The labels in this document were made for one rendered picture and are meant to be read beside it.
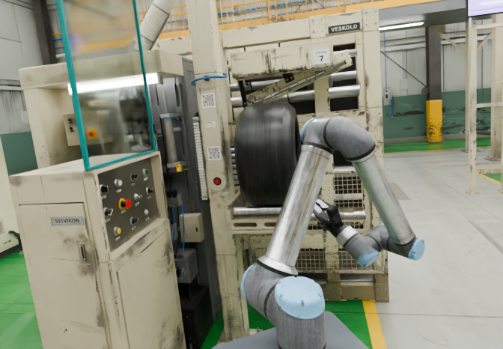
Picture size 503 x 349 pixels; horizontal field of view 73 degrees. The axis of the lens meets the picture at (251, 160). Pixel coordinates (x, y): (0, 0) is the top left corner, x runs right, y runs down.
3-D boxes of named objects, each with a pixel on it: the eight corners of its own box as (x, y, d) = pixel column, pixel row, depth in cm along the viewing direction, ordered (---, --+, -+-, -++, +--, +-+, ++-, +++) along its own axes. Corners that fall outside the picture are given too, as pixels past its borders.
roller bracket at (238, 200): (226, 223, 183) (224, 205, 181) (242, 202, 221) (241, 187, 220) (232, 223, 182) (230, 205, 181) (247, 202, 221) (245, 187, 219)
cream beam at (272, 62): (231, 78, 207) (229, 53, 204) (241, 81, 231) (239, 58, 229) (334, 66, 194) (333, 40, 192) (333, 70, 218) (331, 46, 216)
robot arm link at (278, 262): (257, 321, 110) (329, 108, 119) (232, 298, 125) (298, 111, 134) (291, 326, 117) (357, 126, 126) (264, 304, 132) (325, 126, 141)
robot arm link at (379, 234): (403, 244, 148) (385, 259, 142) (382, 237, 158) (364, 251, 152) (400, 225, 145) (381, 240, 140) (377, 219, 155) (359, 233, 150)
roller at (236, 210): (230, 211, 184) (231, 205, 187) (232, 216, 187) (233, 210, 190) (295, 210, 177) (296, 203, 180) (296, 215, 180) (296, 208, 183)
